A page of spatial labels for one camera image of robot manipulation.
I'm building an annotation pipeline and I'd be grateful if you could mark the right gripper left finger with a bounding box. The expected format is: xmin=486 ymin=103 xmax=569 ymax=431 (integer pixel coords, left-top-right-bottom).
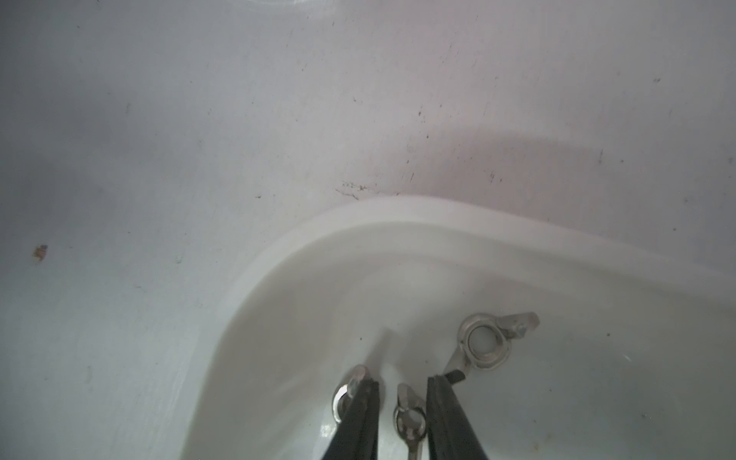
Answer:
xmin=322 ymin=379 xmax=381 ymax=460

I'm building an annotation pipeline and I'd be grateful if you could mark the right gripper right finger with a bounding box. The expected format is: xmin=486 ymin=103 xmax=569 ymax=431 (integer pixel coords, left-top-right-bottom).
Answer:
xmin=427 ymin=375 xmax=489 ymax=460

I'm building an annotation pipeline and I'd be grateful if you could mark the silver wing nut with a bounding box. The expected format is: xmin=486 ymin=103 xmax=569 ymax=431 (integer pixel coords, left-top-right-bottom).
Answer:
xmin=393 ymin=383 xmax=427 ymax=460
xmin=443 ymin=312 xmax=541 ymax=384
xmin=332 ymin=364 xmax=371 ymax=425

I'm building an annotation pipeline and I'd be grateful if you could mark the white rectangular storage tray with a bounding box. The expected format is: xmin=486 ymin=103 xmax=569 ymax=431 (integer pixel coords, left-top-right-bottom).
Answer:
xmin=176 ymin=197 xmax=735 ymax=459

